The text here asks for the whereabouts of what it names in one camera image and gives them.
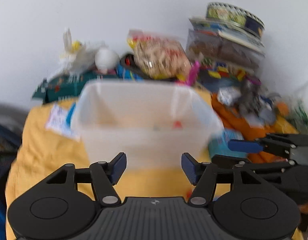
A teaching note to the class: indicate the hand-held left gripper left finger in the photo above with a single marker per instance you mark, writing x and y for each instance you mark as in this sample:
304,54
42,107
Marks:
119,166

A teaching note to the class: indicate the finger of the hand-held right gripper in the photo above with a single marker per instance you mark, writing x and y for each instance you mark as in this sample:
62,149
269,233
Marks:
243,146
263,166

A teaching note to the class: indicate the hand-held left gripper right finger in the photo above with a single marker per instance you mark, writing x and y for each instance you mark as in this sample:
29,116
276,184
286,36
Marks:
190,167

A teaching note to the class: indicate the white plastic bin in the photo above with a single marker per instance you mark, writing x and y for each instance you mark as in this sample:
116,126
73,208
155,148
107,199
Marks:
144,120

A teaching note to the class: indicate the long orange box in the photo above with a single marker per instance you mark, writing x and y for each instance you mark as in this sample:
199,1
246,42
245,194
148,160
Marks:
243,127

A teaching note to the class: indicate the light blue card box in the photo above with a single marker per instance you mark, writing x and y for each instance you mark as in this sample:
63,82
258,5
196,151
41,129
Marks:
221,142

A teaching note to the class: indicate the green leafy item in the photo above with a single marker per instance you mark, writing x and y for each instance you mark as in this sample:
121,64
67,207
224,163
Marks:
302,112

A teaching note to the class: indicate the yellow blanket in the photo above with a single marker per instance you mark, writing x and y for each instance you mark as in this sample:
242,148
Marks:
44,160

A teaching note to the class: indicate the white blue wipes packet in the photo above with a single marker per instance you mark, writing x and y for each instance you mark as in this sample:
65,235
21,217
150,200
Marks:
60,117

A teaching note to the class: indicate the pink plastic item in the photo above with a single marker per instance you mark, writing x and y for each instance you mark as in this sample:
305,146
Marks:
192,72

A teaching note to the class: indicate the clear plastic storage box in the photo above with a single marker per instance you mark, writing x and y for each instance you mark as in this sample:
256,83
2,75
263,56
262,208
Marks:
223,55

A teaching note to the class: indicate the dark green box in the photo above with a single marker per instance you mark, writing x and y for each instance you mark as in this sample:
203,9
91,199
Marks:
59,88

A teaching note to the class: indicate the black red toy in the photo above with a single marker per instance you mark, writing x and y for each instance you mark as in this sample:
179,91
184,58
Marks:
127,61

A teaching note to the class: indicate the white egg-shaped toy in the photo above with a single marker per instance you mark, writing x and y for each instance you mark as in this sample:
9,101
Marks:
106,58

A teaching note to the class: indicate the stack of picture books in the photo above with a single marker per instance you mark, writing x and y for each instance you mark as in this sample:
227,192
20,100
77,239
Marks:
231,33

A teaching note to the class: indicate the dark chair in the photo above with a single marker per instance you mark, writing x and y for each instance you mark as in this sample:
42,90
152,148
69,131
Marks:
5,142

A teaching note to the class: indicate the snack bag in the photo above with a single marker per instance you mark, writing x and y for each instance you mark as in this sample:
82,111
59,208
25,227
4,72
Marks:
159,55

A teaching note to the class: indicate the white rabbit toy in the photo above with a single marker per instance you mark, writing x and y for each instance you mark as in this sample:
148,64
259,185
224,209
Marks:
71,55

